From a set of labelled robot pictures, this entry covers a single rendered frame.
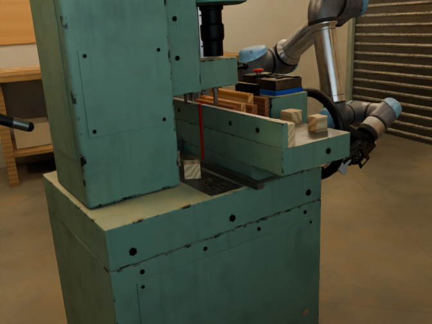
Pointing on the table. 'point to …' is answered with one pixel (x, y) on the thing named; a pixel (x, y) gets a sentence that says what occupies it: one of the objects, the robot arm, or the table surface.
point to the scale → (225, 109)
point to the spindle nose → (212, 30)
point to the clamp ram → (248, 88)
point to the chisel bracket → (218, 72)
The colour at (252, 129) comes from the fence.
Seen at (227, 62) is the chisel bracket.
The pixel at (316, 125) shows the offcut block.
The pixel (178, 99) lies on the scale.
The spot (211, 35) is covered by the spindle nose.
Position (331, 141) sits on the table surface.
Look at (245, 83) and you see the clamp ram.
